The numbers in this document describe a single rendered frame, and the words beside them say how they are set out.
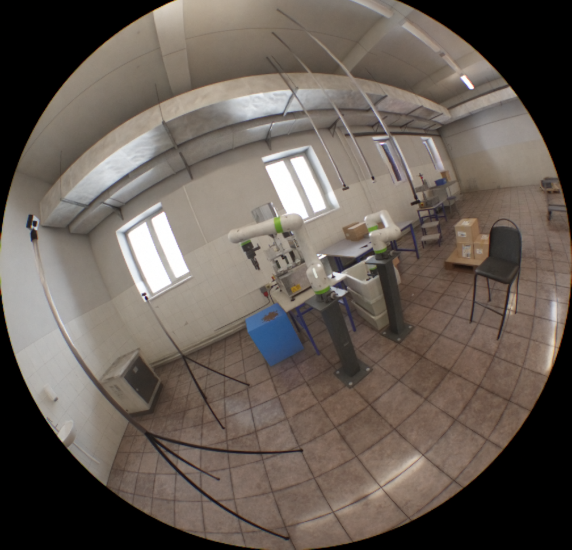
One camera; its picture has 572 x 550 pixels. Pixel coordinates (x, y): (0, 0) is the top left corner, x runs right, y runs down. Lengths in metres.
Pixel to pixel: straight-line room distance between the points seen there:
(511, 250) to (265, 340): 2.80
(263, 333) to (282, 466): 1.48
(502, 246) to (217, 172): 4.32
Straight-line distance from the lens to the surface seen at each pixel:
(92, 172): 3.25
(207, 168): 3.87
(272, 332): 2.23
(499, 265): 1.98
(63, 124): 3.83
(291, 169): 4.45
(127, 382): 3.17
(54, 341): 3.41
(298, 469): 1.67
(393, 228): 1.68
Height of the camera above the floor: 1.52
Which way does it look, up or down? 11 degrees down
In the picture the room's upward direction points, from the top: 24 degrees counter-clockwise
